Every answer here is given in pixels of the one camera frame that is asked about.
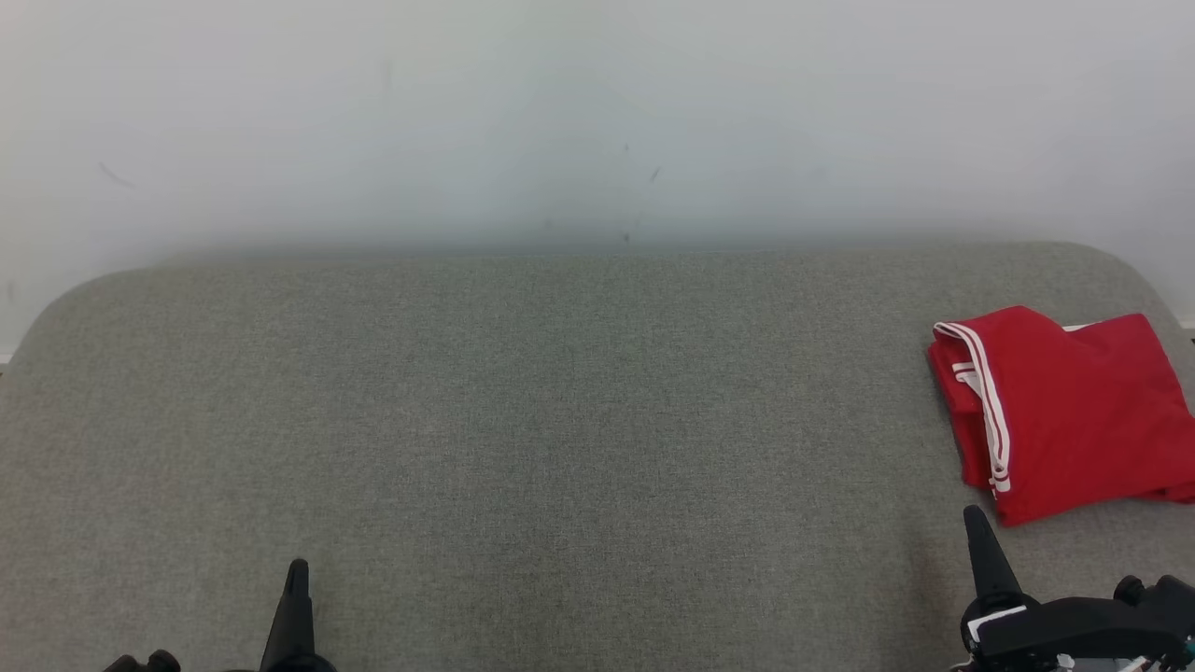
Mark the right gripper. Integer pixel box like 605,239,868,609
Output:
960,505,1195,672

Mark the grey fabric sofa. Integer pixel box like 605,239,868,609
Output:
0,241,1195,672

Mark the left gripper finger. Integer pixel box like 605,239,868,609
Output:
260,558,337,672

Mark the red jersey with striped trim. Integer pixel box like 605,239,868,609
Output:
927,305,1195,528

